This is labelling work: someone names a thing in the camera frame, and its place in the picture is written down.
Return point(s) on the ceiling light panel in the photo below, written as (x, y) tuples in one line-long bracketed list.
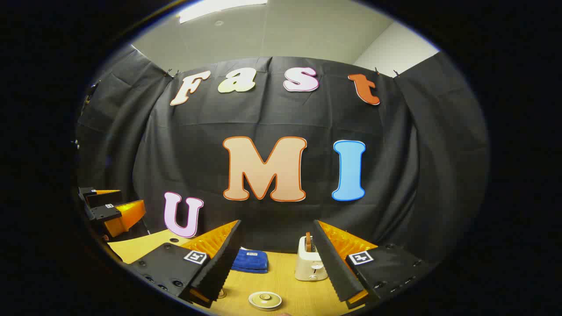
[(219, 8)]

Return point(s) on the white toaster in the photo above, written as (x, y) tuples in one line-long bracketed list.
[(307, 263)]

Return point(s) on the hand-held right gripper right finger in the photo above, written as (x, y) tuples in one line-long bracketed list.
[(331, 267)]

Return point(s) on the white teacup lid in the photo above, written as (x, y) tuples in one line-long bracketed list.
[(264, 300)]

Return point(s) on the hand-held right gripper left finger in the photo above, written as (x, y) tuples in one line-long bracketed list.
[(221, 267)]

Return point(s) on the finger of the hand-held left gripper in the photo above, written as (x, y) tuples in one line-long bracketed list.
[(103, 199), (105, 213)]

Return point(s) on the blue folded towel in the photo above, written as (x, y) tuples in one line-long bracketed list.
[(250, 262)]

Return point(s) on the toasted bread slice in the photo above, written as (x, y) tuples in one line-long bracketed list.
[(308, 241)]

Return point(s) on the black backdrop cloth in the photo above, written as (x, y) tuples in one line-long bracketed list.
[(197, 153)]

